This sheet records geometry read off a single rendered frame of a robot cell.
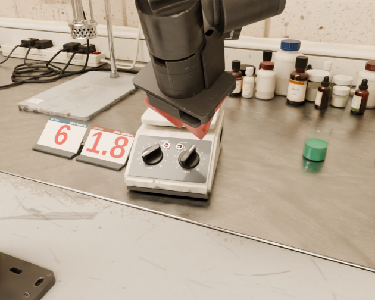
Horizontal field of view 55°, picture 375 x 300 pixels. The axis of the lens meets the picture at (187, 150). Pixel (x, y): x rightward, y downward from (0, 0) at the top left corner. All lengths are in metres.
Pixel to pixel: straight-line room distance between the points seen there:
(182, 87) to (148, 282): 0.21
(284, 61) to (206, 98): 0.56
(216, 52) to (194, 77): 0.03
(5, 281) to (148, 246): 0.16
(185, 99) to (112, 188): 0.23
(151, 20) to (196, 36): 0.04
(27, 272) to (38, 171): 0.23
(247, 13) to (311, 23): 0.71
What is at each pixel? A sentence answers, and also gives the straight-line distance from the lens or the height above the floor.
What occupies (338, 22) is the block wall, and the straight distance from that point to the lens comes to 1.04.
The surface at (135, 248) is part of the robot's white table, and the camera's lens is 0.46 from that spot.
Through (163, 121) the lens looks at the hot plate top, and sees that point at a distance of 0.56.
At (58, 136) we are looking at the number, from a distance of 0.70.
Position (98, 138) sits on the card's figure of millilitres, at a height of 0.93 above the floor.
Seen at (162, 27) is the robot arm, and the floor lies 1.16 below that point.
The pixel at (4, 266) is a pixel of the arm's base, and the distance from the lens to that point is 0.47.
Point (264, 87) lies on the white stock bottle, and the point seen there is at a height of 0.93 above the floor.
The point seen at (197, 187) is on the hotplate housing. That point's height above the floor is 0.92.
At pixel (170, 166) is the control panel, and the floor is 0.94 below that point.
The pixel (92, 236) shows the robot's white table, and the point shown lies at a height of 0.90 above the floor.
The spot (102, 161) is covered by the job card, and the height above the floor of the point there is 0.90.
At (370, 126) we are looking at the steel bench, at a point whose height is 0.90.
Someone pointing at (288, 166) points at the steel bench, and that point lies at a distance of 0.63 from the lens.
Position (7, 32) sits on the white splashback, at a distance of 1.50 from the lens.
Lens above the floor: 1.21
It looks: 29 degrees down
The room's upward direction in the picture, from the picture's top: straight up
